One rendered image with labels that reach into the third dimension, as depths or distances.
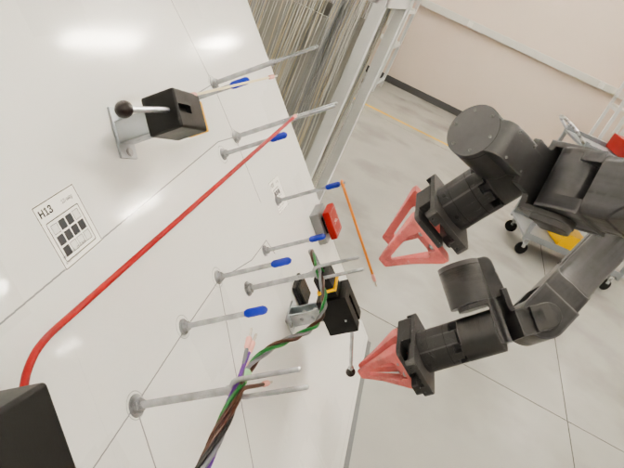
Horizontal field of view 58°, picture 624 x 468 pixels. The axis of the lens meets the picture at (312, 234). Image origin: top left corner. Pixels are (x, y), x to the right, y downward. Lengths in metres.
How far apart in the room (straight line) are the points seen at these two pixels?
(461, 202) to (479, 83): 8.23
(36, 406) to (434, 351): 0.59
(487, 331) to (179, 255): 0.40
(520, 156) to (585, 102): 8.38
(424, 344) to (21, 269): 0.52
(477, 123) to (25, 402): 0.47
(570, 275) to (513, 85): 8.09
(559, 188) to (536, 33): 8.24
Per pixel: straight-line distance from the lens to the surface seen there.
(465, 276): 0.76
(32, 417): 0.25
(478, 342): 0.75
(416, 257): 0.67
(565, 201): 0.59
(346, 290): 0.74
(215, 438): 0.39
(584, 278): 0.82
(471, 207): 0.65
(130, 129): 0.52
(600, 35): 8.90
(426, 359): 0.77
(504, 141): 0.57
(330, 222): 0.95
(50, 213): 0.44
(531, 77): 8.86
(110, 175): 0.50
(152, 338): 0.50
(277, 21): 1.45
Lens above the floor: 1.50
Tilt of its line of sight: 26 degrees down
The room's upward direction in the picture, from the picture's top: 25 degrees clockwise
